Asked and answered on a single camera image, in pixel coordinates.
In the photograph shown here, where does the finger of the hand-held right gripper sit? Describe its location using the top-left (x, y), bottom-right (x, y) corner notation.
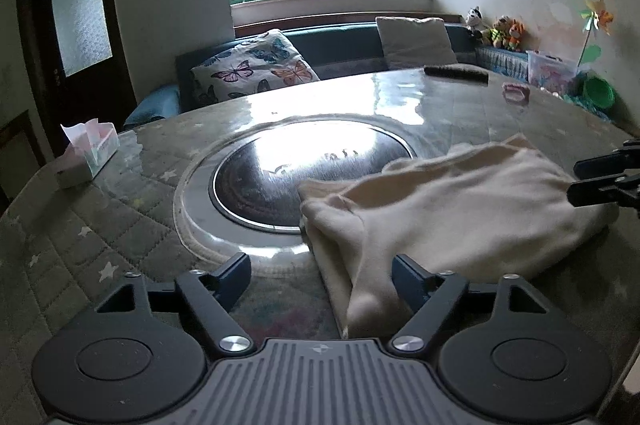
top-left (567, 174), bottom-right (640, 208)
top-left (574, 140), bottom-right (640, 179)

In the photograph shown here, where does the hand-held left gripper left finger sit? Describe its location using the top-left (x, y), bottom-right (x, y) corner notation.
top-left (95, 252), bottom-right (253, 354)

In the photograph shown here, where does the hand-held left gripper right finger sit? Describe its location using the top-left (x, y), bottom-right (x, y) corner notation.
top-left (389, 254), bottom-right (548, 353)

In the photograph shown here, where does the cream knit garment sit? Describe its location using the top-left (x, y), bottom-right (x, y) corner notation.
top-left (298, 134), bottom-right (621, 340)

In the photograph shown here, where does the green plastic bucket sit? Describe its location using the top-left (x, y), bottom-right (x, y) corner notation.
top-left (582, 75), bottom-right (617, 106)

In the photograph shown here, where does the clear plastic storage box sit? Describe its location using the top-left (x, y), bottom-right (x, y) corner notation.
top-left (527, 50), bottom-right (581, 94)

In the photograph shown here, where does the small pink toy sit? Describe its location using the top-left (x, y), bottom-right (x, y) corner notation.
top-left (503, 82), bottom-right (530, 104)

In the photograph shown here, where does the round built-in hot plate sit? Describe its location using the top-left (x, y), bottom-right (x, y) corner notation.
top-left (211, 124), bottom-right (416, 234)

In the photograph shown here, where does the colourful pinwheel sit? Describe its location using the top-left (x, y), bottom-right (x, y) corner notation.
top-left (575, 0), bottom-right (615, 69)

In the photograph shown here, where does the orange plush toy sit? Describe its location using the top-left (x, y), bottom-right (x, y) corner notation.
top-left (507, 20), bottom-right (526, 51)

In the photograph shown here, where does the dark remote control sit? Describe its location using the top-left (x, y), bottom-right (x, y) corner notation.
top-left (423, 65), bottom-right (489, 84)

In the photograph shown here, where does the black and white plush toy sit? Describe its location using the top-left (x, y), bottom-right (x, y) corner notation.
top-left (465, 6), bottom-right (485, 44)

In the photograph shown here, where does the pink tissue box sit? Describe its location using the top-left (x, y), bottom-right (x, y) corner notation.
top-left (54, 119), bottom-right (120, 190)

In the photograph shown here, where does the butterfly print pillow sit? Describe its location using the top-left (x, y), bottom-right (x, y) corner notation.
top-left (191, 29), bottom-right (321, 108)

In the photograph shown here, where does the plain white pillow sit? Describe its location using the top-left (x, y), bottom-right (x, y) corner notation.
top-left (375, 16), bottom-right (459, 70)

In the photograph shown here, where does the teal sofa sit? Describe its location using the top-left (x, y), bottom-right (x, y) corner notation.
top-left (122, 22), bottom-right (531, 131)

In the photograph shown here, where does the dark wooden door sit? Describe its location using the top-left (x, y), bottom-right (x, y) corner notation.
top-left (15, 0), bottom-right (137, 147)

